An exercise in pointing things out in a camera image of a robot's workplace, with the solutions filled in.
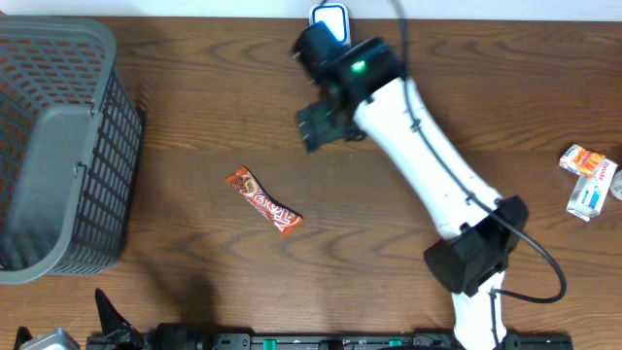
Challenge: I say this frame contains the white Panadol box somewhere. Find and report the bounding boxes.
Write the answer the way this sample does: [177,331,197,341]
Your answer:
[566,159,618,222]

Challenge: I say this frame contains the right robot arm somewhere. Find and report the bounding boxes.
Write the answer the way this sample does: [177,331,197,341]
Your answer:
[293,28,529,349]

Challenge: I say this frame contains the white barcode scanner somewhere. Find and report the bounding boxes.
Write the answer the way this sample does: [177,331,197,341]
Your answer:
[308,1,351,46]

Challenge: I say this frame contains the orange juice carton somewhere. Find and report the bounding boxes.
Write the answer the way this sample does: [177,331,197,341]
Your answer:
[559,144,605,178]

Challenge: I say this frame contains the green lid jar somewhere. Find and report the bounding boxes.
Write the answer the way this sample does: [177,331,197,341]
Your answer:
[609,170,622,200]

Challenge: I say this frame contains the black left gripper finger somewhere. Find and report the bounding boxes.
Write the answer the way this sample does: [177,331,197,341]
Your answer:
[14,327,33,350]
[95,288,146,348]

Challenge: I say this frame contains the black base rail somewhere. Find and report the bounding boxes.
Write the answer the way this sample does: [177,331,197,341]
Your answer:
[86,323,574,350]

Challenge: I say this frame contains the grey plastic shopping basket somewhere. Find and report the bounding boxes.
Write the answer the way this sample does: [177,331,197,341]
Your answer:
[1,16,145,285]

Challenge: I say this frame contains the red chocolate bar wrapper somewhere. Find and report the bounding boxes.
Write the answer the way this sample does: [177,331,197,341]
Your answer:
[225,166,303,235]

